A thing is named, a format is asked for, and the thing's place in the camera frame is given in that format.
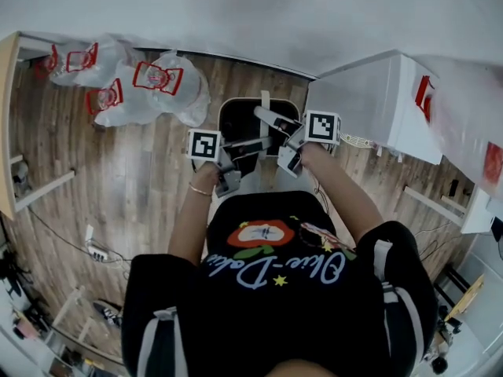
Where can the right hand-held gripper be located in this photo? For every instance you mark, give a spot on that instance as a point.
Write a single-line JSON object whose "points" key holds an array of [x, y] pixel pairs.
{"points": [[324, 128]]}

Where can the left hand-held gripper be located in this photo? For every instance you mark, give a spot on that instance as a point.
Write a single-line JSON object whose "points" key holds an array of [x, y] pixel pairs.
{"points": [[204, 143]]}

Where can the black bin with light rim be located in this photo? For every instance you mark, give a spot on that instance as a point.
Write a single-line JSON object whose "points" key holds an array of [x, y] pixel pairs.
{"points": [[236, 112]]}

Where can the person's right forearm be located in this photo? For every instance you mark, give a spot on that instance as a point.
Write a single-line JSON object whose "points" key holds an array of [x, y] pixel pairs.
{"points": [[346, 195]]}

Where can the person's left forearm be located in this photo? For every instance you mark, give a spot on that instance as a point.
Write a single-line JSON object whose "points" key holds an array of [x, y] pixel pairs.
{"points": [[188, 226]]}

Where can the white cabinet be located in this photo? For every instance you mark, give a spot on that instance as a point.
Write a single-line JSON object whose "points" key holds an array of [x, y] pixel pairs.
{"points": [[353, 100]]}

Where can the pale patterned strip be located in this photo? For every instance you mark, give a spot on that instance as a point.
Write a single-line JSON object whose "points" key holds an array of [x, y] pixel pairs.
{"points": [[355, 140]]}

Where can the white plastic bags red print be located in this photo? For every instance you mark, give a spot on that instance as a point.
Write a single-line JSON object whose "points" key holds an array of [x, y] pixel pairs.
{"points": [[157, 79]]}

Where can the person in dark shirt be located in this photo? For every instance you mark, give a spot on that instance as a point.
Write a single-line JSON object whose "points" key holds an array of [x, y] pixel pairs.
{"points": [[275, 320]]}

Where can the white power strip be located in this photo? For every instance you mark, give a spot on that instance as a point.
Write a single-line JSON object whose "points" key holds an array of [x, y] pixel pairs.
{"points": [[97, 251]]}

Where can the white table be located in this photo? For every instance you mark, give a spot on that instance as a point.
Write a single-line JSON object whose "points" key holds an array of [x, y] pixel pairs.
{"points": [[479, 214]]}

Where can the black and white sneaker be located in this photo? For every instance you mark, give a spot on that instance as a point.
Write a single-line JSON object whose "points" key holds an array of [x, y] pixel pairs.
{"points": [[108, 312]]}

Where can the yellow stand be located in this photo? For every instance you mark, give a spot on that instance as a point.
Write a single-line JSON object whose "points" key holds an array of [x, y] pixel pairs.
{"points": [[467, 299]]}

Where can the white shelf frame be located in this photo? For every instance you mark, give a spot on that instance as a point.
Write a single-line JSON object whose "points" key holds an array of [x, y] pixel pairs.
{"points": [[74, 301]]}

